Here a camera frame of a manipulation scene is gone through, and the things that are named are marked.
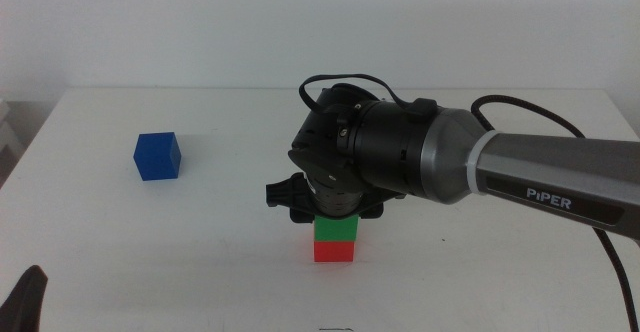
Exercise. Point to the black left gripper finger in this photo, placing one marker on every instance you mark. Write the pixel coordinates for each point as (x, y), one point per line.
(22, 302)

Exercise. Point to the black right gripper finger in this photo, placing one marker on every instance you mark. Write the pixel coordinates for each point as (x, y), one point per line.
(371, 213)
(301, 216)

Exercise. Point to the green cube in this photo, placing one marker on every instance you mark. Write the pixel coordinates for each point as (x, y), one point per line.
(336, 228)

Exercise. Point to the red cube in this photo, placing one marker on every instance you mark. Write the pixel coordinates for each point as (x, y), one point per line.
(334, 252)

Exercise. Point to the blue cube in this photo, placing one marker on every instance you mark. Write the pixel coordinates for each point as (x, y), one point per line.
(156, 158)

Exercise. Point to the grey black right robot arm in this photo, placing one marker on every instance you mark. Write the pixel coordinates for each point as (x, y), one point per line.
(550, 172)

